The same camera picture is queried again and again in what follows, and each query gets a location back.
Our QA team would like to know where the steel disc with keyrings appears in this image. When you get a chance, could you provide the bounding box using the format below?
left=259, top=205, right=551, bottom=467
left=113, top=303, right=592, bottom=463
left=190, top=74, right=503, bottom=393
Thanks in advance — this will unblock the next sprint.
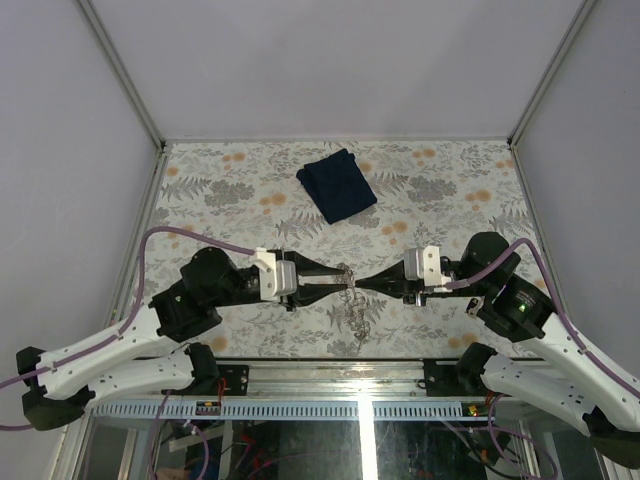
left=336, top=262, right=371, bottom=353

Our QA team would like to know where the white slotted cable duct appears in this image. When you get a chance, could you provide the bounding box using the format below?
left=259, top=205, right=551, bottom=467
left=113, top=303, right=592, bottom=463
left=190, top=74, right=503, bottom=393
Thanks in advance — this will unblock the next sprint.
left=94, top=399, right=464, bottom=421

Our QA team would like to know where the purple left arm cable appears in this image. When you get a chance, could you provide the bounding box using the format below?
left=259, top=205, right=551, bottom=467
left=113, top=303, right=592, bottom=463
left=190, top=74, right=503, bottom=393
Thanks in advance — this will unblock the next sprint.
left=0, top=226, right=259, bottom=432

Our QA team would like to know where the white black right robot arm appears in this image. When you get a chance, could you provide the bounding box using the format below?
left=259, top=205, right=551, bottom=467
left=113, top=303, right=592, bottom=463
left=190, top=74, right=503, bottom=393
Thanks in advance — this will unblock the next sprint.
left=356, top=232, right=639, bottom=469

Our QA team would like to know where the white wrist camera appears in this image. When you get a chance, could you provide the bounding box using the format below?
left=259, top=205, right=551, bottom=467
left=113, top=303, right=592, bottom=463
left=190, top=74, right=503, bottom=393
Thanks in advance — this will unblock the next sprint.
left=252, top=248, right=298, bottom=302
left=403, top=245, right=451, bottom=290

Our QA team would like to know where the aluminium mounting rail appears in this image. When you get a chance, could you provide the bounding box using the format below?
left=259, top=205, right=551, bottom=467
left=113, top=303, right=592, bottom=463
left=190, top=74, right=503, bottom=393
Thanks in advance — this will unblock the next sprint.
left=99, top=357, right=614, bottom=401

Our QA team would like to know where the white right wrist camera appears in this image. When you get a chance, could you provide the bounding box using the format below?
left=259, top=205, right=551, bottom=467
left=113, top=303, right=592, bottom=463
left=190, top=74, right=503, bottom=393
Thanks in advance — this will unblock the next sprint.
left=403, top=245, right=451, bottom=290

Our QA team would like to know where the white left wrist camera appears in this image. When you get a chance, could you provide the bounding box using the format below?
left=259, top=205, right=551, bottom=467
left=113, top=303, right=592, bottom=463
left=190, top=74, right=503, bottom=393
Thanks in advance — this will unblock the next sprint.
left=252, top=248, right=298, bottom=302

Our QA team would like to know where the dark blue folded cloth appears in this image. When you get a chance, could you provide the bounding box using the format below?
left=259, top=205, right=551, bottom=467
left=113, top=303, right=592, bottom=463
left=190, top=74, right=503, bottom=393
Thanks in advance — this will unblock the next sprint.
left=296, top=149, right=377, bottom=225

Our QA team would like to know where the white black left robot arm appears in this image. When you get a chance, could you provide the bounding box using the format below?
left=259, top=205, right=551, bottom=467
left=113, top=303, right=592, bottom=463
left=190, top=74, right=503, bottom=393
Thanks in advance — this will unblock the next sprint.
left=16, top=247, right=347, bottom=431

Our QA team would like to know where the silver key black tag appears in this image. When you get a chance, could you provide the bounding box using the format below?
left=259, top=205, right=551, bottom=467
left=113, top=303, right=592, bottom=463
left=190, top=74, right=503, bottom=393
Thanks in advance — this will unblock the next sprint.
left=466, top=298, right=483, bottom=317

